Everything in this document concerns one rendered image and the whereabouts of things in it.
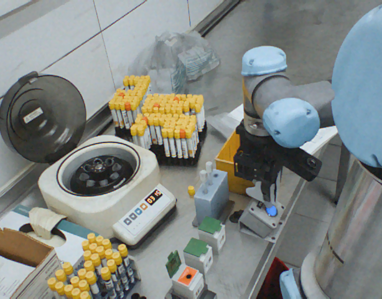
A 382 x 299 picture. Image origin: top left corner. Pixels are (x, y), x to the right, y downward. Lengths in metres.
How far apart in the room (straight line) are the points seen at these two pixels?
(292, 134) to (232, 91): 0.86
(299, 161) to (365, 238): 0.41
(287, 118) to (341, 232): 0.23
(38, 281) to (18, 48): 0.57
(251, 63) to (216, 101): 0.72
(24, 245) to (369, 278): 0.67
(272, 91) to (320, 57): 1.01
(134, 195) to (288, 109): 0.49
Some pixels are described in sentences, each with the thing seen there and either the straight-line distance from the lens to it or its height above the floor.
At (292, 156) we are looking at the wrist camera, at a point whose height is 1.12.
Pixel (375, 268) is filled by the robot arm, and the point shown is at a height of 1.26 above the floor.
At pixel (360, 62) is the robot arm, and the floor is 1.50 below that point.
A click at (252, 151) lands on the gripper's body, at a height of 1.10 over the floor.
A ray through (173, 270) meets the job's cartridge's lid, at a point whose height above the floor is 0.96.
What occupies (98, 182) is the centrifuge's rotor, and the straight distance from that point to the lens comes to 1.09.
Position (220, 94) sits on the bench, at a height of 0.87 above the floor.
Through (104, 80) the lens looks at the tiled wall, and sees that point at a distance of 1.46.
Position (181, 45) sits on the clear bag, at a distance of 1.62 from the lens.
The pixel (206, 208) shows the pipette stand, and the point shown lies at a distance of 1.01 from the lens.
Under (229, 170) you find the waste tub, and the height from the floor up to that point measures 0.95.
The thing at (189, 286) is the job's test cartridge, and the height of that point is 0.95.
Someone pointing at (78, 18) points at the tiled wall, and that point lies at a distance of 1.35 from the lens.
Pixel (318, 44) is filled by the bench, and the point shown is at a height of 0.87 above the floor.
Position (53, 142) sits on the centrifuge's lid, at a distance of 1.23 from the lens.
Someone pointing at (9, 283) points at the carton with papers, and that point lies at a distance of 1.01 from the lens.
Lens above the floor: 1.67
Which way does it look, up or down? 38 degrees down
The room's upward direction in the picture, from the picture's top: 7 degrees counter-clockwise
